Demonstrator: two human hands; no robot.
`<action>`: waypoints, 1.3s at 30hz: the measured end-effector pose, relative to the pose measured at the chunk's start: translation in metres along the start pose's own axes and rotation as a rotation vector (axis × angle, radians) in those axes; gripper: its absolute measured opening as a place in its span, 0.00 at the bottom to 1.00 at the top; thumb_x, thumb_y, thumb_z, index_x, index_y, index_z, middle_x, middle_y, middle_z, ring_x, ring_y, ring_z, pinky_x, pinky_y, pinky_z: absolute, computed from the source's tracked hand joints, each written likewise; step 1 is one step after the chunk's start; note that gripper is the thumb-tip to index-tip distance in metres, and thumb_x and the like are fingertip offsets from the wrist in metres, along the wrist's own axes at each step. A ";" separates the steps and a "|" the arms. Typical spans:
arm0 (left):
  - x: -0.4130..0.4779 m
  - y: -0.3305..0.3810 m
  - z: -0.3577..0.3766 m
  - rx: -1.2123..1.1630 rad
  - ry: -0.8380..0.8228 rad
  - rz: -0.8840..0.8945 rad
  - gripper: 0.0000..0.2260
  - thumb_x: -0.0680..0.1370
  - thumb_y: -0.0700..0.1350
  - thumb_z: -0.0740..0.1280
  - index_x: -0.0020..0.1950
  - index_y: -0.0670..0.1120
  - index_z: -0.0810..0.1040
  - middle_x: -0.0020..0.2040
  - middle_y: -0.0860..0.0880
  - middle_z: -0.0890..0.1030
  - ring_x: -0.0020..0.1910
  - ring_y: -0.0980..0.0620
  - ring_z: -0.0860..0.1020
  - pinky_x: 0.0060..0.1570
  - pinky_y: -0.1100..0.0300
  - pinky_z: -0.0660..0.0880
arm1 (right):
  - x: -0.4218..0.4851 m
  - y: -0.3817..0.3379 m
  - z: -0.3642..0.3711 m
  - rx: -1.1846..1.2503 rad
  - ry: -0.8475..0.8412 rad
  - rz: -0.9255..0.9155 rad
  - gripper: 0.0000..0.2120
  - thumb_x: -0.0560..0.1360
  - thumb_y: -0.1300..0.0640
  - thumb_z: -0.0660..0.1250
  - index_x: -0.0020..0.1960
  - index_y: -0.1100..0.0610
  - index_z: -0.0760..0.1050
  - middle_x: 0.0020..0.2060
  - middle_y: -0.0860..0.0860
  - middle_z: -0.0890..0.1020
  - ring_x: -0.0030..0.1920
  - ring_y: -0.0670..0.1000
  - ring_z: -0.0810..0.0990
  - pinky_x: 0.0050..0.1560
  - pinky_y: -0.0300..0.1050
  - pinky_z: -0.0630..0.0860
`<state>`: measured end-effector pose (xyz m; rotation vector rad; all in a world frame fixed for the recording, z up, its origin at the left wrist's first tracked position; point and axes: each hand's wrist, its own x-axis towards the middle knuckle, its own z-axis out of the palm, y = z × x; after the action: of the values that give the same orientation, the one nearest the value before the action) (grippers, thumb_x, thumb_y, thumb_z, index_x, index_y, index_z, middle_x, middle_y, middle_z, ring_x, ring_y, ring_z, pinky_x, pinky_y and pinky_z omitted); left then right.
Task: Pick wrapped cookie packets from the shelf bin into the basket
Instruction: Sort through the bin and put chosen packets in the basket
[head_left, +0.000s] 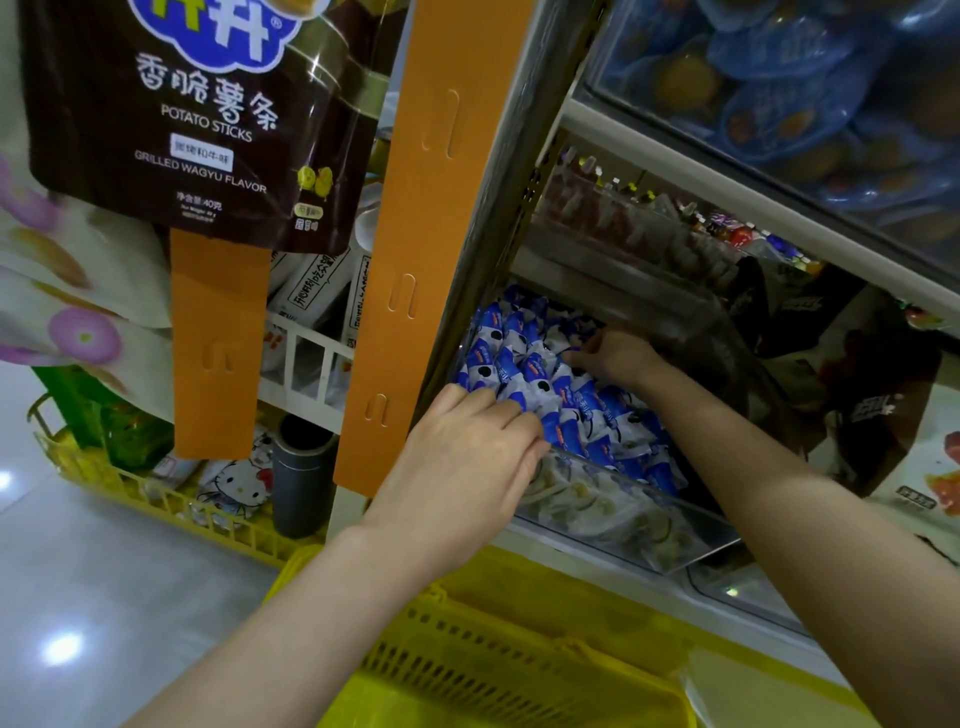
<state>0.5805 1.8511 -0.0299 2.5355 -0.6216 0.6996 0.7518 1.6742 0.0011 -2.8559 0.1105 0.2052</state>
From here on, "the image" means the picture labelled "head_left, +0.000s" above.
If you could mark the white card packet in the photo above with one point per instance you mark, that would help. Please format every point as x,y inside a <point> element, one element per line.
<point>315,285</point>

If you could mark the person's left hand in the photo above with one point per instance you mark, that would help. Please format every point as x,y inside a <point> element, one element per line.
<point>450,480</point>

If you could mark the yellow plastic shopping basket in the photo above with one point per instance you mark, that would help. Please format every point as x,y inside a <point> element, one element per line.
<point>495,675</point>

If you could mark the yellow floor basket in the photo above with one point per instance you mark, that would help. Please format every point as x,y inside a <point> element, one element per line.
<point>135,495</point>

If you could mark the orange hanging strip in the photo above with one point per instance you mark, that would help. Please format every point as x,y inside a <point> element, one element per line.
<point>221,345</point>

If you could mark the clear plastic bin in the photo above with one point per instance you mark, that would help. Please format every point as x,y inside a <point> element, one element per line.
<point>750,593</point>
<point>705,323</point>

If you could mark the orange shelf post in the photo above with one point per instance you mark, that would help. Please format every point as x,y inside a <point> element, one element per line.
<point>428,225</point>

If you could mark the person's left forearm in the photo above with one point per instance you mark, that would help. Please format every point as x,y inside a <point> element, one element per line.
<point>285,645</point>

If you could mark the pile of blue snack packets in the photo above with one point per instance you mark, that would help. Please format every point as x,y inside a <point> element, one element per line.
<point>600,428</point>

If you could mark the row of small brown packets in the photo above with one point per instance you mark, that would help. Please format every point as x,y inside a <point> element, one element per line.
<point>645,218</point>

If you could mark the black potato stick bag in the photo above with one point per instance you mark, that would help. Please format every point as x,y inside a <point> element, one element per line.
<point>195,120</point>

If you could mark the white cartoon print packet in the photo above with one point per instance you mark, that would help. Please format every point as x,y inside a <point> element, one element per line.
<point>233,483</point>

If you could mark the green snack bags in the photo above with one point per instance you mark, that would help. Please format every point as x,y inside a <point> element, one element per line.
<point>98,420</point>

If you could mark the person's right forearm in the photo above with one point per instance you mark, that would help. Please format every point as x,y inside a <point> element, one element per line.
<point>825,525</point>

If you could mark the row of fruit print bags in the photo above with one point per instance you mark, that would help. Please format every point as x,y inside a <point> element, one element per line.
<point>933,480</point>

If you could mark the pile of blue jelly cups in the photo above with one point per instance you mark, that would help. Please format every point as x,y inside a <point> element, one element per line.
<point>795,90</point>

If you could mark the store shelf with yellow base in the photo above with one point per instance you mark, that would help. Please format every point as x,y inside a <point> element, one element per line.
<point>750,675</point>

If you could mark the dark grey cylinder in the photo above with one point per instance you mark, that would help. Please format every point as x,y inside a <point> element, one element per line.
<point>305,480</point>

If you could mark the purple white snack bag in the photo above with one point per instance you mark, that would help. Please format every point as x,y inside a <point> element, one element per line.
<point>75,338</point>
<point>75,248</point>

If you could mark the person's right hand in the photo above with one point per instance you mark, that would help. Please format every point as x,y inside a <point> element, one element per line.
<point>623,360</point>

